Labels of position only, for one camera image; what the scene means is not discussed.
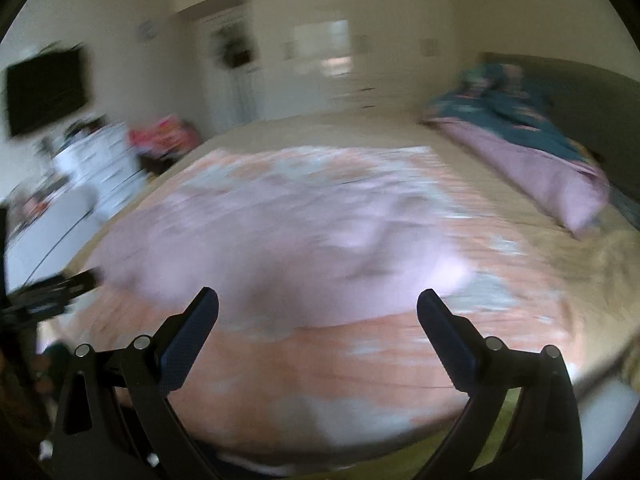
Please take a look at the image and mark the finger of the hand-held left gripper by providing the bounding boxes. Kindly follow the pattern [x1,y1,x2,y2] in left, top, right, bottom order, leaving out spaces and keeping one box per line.
[62,268,102,295]

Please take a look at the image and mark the dark brown chair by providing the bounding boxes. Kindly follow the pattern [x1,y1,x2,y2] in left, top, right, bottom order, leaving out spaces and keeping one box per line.
[140,120,206,176]

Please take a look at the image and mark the pink quilted jacket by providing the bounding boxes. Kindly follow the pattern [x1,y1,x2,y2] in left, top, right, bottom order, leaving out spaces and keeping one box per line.
[87,180,476,328]

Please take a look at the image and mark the beige bed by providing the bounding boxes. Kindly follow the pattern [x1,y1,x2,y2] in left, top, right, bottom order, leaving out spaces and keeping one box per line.
[65,112,640,401]

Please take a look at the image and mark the black television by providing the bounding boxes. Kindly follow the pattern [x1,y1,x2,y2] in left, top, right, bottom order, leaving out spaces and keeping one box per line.
[4,45,90,138]

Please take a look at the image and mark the white chest of drawers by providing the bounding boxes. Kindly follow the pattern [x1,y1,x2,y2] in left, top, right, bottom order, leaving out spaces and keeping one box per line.
[50,122,146,221]

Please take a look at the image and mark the grey headboard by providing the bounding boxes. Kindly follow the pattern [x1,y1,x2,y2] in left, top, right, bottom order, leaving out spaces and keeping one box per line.
[477,52,640,231]

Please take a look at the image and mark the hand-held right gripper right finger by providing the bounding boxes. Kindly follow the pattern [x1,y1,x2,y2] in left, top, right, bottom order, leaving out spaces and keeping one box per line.
[417,289,583,480]

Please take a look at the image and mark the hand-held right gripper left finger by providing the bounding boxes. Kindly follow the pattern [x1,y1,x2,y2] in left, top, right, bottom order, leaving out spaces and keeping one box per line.
[51,286,221,480]

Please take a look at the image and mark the white glossy wardrobe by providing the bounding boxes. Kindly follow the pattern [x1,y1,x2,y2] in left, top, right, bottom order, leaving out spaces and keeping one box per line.
[175,0,456,116]

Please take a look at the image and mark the orange patterned blanket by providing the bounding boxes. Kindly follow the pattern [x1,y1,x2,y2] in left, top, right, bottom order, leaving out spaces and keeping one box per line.
[35,146,591,461]

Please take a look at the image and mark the pink printed cloth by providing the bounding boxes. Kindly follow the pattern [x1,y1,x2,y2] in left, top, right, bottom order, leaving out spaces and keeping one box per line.
[127,114,201,156]

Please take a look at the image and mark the teal and mauve duvet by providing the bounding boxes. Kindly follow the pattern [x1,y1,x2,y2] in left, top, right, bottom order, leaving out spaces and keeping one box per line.
[417,57,611,241]

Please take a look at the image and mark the white door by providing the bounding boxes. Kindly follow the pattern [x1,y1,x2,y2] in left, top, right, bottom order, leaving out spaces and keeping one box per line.
[197,10,261,128]

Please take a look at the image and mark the white heart-shaped chair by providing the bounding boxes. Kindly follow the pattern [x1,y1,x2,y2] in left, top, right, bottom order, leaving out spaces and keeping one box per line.
[5,180,101,296]

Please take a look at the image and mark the black hanging bag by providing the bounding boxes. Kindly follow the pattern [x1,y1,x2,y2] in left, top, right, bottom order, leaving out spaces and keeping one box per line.
[210,25,253,68]

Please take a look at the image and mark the person's yellow-green garment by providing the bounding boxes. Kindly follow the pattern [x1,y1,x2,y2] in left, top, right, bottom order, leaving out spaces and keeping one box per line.
[215,390,531,480]

